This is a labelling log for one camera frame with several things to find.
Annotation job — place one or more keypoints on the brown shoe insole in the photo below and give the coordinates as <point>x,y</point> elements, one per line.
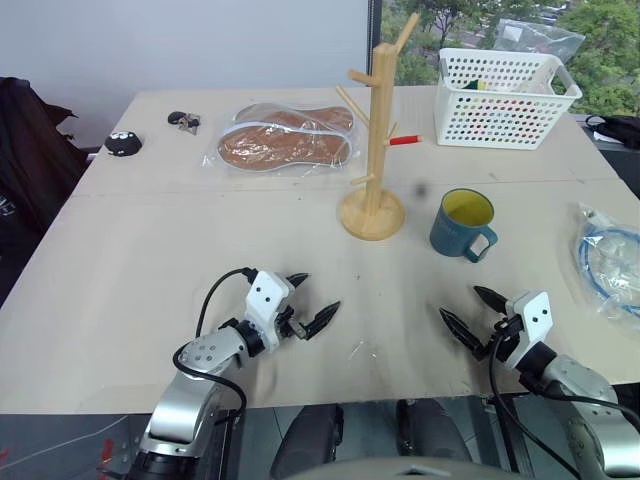
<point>320,117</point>
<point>280,147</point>

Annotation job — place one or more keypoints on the dark rounded shape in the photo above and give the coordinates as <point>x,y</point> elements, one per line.
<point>430,430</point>
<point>310,440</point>

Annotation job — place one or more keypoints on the black bag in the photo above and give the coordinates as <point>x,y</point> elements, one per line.
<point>622,127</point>

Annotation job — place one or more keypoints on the clear insole packaging bag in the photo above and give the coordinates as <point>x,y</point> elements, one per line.
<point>215,160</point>

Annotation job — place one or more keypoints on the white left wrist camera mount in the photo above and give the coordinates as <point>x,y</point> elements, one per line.
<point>267,292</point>

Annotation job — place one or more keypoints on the wooden mug tree stand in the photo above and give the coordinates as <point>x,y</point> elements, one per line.
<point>382,100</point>

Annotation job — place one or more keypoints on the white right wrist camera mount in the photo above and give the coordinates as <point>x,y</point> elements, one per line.
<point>537,312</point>

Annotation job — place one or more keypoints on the black round toy with eyes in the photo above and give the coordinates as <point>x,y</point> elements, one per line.
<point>122,145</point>

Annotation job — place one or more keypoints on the black jacket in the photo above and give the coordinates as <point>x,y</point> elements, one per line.
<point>30,150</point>

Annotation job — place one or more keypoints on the blue mug with yellow inside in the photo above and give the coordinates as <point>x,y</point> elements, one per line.
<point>450,235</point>

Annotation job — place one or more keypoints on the clear crumpled plastic bag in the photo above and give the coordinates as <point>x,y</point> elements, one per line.
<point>545,37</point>

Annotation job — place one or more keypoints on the red tape mark on peg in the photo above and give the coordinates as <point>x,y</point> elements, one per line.
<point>406,139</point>

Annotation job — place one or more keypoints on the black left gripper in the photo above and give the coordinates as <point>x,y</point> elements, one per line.
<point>287,326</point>

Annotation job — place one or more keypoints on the white perforated plastic basket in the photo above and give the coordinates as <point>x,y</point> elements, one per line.
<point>500,141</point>

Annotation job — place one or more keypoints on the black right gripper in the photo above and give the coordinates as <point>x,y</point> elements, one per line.
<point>505,334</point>

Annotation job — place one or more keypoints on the yellow green sponge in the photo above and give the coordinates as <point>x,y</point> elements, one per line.
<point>480,85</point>

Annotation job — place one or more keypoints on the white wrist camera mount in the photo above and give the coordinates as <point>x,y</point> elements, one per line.
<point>267,292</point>
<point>537,312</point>

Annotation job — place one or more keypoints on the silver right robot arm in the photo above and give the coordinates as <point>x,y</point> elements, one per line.
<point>575,375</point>

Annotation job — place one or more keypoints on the black window frame post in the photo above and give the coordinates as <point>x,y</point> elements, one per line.
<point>375,25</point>

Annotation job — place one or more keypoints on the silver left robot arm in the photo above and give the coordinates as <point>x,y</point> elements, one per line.
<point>200,355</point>

